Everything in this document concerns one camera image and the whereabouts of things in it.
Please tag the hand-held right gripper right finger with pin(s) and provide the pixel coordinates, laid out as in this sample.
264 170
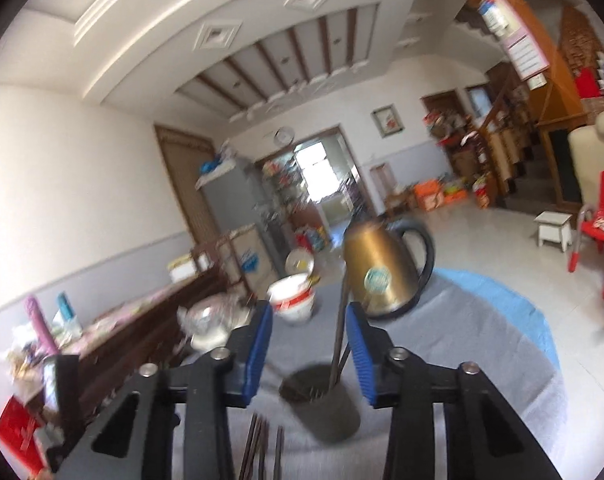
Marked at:
363 355

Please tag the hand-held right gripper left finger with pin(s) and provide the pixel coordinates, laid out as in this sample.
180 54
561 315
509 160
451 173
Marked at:
254 355

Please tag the dark grey utensil holder cup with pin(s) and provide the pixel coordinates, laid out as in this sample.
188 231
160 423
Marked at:
322 420

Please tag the clear plastic bag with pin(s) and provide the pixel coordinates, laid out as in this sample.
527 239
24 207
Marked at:
212 315

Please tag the pink thermos bottle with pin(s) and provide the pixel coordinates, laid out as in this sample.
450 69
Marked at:
39 325

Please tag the red gift box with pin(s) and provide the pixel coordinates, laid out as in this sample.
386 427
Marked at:
17 430

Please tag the teal thermos bottle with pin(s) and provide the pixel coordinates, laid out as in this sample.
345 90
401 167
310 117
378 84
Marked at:
66 307

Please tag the dark wooden sideboard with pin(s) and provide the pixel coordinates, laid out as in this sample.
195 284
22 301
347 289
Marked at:
132 340

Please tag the grey tablecloth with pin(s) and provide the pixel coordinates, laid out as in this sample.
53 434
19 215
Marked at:
457 340

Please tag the checked floral table cover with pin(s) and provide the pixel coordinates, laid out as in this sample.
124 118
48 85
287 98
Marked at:
127 310

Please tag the gold electric kettle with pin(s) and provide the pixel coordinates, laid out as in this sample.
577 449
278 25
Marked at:
382 260

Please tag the white printed cabinet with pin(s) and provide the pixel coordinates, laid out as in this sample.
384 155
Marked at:
249 255

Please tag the small white appliance box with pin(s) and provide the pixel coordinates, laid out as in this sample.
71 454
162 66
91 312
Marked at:
181 267

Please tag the blue table cover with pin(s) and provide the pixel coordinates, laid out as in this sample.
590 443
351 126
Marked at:
507 300

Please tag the grey refrigerator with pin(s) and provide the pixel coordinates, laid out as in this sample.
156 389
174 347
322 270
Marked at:
237 200

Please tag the wooden dining chair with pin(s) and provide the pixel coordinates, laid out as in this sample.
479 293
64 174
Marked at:
384 185

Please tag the orange cardboard box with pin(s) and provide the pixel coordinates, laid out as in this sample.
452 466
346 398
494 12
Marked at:
428 195

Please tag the brown wooden door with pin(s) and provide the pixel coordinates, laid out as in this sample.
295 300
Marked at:
184 185

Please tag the small white stool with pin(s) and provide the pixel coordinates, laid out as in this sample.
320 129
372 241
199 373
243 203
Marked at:
553 227

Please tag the wooden staircase railing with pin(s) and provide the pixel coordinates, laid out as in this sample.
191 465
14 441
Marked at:
502 135

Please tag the beige upholstered chair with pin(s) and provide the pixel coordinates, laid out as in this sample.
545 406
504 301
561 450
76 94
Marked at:
589 155

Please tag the framed wall picture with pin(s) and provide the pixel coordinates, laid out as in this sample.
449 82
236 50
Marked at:
385 121

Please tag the pink wall calendar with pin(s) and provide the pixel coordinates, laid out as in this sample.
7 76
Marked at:
519 40

